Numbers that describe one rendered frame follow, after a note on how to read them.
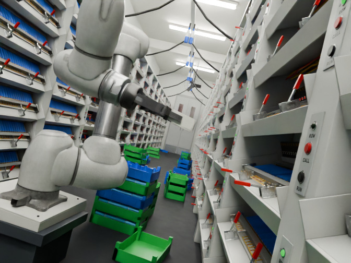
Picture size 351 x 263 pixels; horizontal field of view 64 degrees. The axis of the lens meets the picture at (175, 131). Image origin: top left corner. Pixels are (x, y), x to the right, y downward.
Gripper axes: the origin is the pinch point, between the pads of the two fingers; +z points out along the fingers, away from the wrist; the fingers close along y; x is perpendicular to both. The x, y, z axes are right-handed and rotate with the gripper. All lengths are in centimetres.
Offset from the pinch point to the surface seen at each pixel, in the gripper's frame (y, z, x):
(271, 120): 8.7, 17.2, 9.1
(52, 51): -99, -104, 9
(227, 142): -100, 24, 5
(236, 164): -29.9, 21.3, -4.2
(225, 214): -29.9, 25.9, -23.1
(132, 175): -83, -19, -36
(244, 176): -11.2, 21.9, -6.4
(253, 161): -29.9, 26.7, -0.4
